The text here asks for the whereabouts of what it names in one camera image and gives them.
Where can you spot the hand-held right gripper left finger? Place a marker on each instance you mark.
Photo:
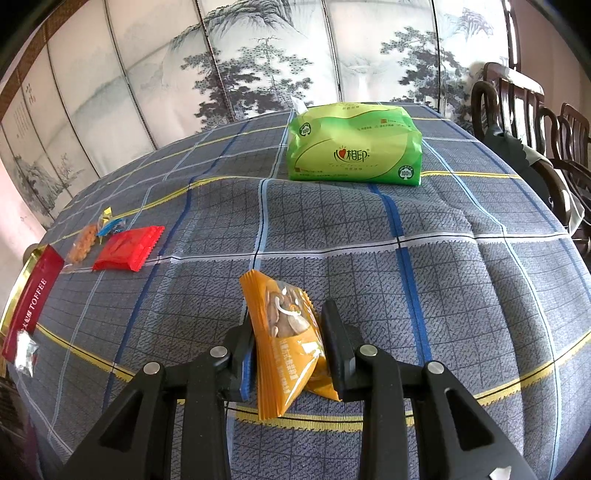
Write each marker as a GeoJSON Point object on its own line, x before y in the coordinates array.
{"type": "Point", "coordinates": [244, 369]}

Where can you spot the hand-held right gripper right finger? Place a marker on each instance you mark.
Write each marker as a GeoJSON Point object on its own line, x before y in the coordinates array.
{"type": "Point", "coordinates": [334, 341]}

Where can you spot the orange snack packet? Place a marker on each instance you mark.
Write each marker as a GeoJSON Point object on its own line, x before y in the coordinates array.
{"type": "Point", "coordinates": [281, 364]}

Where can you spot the red snack packet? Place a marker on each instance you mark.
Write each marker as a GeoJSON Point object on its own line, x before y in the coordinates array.
{"type": "Point", "coordinates": [124, 249]}

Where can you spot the blue candy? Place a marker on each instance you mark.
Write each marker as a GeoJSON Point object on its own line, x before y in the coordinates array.
{"type": "Point", "coordinates": [111, 227]}

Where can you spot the clear packet of orange snacks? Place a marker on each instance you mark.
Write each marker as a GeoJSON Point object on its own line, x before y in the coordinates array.
{"type": "Point", "coordinates": [81, 249]}

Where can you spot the yellow candy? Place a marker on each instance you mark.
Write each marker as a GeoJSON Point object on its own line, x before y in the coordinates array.
{"type": "Point", "coordinates": [107, 213]}

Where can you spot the small clear dark snack packet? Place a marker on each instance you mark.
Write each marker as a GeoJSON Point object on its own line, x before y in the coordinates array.
{"type": "Point", "coordinates": [25, 353]}

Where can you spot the red and gold tin box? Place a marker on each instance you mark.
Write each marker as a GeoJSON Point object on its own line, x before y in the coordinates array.
{"type": "Point", "coordinates": [37, 295]}

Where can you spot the grey plaid tablecloth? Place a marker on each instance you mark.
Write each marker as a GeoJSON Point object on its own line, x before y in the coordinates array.
{"type": "Point", "coordinates": [461, 277]}

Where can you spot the green tissue pack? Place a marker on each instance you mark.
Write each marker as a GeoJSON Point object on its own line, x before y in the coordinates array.
{"type": "Point", "coordinates": [351, 147]}

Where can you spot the dark cloth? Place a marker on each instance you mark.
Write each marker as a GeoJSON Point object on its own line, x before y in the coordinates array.
{"type": "Point", "coordinates": [512, 152]}

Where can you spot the dark wooden chair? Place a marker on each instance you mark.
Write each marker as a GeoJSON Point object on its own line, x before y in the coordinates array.
{"type": "Point", "coordinates": [575, 134]}
{"type": "Point", "coordinates": [508, 92]}

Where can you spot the painted folding screen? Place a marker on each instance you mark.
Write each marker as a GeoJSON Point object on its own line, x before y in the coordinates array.
{"type": "Point", "coordinates": [138, 69]}

